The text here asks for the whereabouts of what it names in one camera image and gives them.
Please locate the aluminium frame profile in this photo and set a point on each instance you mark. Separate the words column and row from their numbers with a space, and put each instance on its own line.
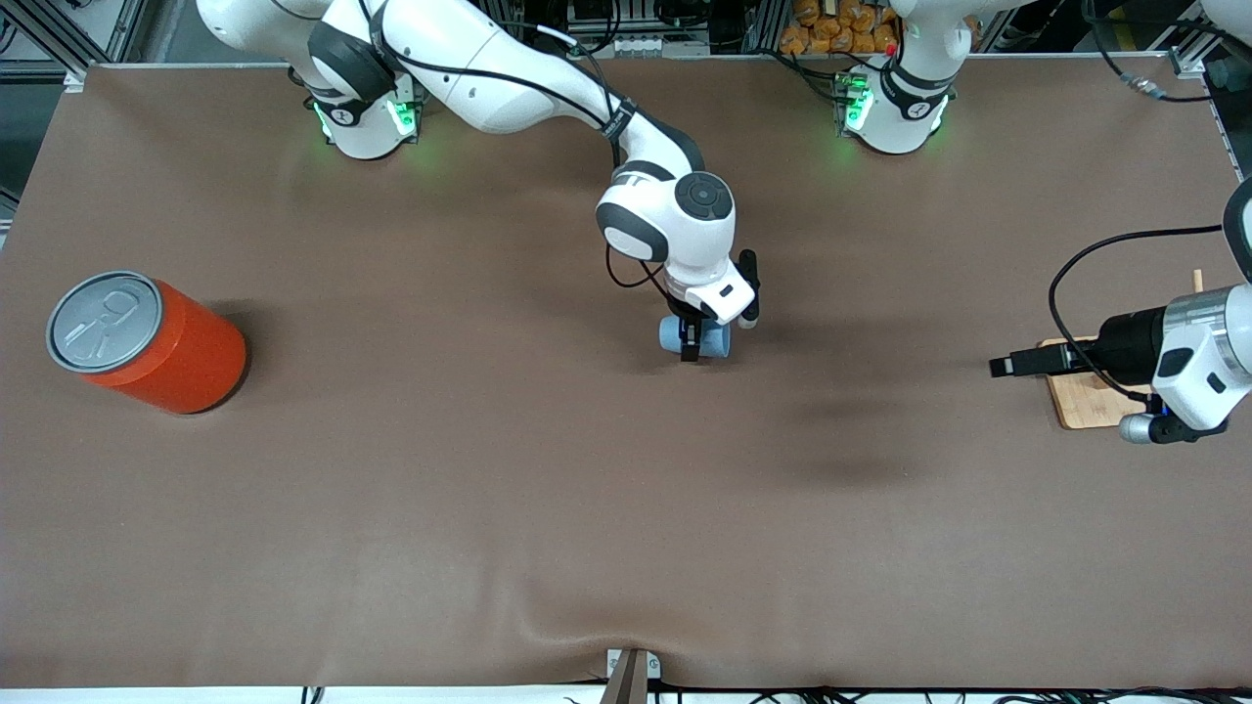
column 127, row 29

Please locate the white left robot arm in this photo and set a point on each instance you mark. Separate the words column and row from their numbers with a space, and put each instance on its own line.
column 900, row 117

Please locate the orange can with silver lid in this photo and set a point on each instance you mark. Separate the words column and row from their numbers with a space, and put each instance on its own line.
column 176, row 352

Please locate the silver metal clamp bracket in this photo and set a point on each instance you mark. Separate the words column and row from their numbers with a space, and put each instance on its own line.
column 650, row 665

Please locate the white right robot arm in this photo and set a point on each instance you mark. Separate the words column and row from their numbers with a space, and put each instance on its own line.
column 489, row 59

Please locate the wooden mug stand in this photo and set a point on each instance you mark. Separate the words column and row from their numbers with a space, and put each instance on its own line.
column 1086, row 406

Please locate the pile of orange bread rolls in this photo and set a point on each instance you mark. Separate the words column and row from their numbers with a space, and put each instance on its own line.
column 841, row 29

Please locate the brown table mat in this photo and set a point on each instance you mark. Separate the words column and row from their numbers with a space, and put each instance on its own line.
column 489, row 489

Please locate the brown camera post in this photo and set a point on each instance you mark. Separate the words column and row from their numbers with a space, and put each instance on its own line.
column 628, row 684

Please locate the light blue cup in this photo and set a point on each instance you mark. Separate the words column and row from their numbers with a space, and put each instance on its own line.
column 719, row 340

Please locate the white power strip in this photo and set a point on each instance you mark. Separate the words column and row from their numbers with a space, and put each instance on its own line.
column 641, row 45

